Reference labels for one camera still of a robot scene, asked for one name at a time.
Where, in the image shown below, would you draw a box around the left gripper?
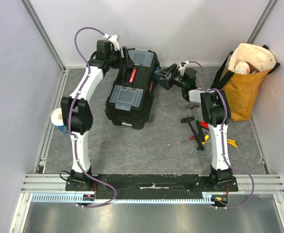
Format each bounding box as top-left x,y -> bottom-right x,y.
109,50 -> 135,72

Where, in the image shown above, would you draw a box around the black plastic toolbox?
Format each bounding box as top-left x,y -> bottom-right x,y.
105,48 -> 160,130

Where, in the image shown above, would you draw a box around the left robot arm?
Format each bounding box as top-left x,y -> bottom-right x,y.
61,35 -> 127,191

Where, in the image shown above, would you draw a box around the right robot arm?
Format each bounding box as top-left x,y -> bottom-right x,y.
155,62 -> 234,191

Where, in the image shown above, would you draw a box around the hammer with metal shaft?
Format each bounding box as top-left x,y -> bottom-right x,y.
185,103 -> 201,129

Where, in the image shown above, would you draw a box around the yellow blue screwdriver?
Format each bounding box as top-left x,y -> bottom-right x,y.
200,132 -> 209,145

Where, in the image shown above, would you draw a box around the yellow canvas tote bag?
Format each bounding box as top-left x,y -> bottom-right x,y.
211,43 -> 280,121

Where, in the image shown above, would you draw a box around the blue tape roll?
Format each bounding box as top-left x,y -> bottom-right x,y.
50,108 -> 68,133

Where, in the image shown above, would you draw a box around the yellow utility knife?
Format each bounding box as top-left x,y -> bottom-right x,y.
227,138 -> 238,148

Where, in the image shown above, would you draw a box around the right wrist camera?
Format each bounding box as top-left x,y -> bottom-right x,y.
178,61 -> 189,76

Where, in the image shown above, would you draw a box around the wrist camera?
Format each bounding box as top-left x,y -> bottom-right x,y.
103,33 -> 120,51
178,61 -> 189,76

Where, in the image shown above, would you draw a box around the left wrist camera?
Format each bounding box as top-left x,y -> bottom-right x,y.
103,33 -> 120,51

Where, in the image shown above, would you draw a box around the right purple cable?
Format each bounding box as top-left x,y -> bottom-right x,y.
186,61 -> 255,209

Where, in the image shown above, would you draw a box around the red handled pliers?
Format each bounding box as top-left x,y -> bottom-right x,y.
200,122 -> 209,130

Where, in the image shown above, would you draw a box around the red handled screwdriver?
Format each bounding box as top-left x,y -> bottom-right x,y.
179,136 -> 195,144

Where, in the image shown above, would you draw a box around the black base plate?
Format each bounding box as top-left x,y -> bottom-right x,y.
60,174 -> 238,198

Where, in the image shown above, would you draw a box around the aluminium frame rail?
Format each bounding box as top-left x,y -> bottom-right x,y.
21,174 -> 284,194

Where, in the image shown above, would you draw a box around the blue cable duct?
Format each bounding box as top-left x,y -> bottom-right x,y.
32,193 -> 214,204

